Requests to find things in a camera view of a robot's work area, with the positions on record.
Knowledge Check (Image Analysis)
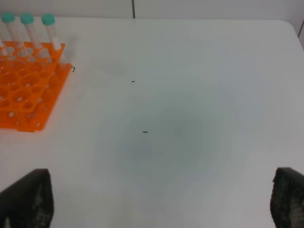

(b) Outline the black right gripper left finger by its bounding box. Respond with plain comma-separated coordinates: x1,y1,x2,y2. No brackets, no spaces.
0,169,54,228

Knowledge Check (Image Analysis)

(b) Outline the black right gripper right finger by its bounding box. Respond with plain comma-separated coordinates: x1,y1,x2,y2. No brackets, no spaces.
270,167,304,228

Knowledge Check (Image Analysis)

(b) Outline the orange test tube rack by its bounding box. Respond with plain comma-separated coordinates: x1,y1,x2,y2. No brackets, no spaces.
0,41,72,132

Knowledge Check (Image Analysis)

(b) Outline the test tube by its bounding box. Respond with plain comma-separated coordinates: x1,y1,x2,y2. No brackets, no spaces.
41,13,62,50
1,12,25,49
20,13,42,50

